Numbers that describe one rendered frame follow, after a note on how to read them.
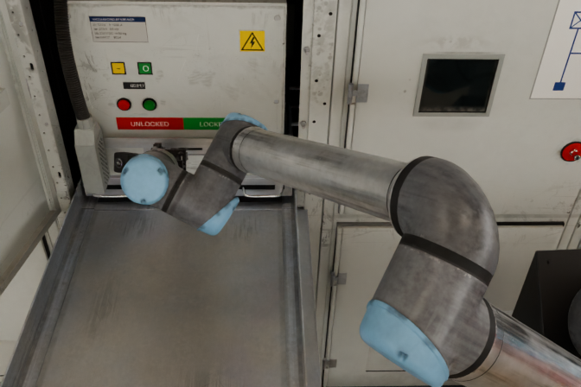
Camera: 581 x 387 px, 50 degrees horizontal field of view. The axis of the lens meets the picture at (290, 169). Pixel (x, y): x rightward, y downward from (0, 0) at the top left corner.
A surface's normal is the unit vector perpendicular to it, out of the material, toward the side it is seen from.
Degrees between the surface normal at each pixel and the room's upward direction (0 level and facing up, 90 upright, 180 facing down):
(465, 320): 67
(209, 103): 90
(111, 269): 0
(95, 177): 90
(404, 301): 39
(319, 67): 90
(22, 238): 90
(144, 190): 58
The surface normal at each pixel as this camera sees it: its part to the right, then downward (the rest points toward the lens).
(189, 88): 0.03, 0.61
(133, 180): -0.04, 0.09
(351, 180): -0.78, -0.18
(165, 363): 0.03, -0.79
